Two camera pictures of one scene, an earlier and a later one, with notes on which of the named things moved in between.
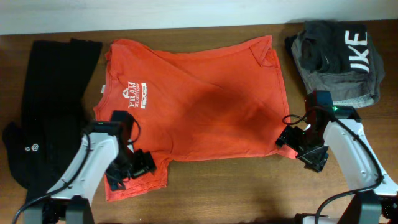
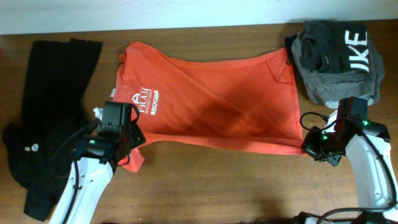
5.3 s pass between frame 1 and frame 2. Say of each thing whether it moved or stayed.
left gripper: moved
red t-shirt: moved
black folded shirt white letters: stayed
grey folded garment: stayed
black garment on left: stayed
